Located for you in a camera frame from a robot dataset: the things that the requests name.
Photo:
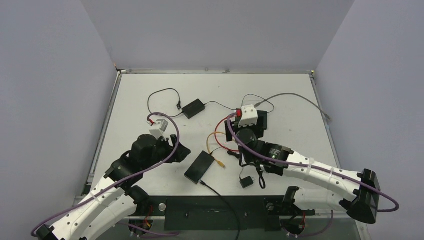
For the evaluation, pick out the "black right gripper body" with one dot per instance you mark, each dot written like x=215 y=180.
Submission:
x=262 y=121

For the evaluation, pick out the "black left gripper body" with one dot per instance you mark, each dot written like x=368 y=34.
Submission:
x=164 y=150

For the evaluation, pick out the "black network switch box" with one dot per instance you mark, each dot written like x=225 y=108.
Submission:
x=262 y=121

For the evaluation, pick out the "black ribbed power adapter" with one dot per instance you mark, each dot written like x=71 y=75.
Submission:
x=199 y=167

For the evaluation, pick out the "small black wall plug adapter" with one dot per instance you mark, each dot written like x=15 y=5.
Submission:
x=246 y=182

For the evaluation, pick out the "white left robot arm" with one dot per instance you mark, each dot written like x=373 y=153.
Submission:
x=117 y=194

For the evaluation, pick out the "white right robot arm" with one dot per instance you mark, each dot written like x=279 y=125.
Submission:
x=355 y=193

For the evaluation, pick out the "small black power brick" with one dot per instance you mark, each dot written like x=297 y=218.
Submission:
x=193 y=108

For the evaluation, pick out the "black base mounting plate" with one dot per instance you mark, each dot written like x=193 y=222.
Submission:
x=212 y=213

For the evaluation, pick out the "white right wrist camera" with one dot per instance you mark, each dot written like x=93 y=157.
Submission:
x=249 y=116

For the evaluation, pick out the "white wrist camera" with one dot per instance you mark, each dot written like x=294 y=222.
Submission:
x=249 y=116
x=158 y=128

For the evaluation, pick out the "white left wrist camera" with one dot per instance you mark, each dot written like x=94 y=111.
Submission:
x=158 y=128

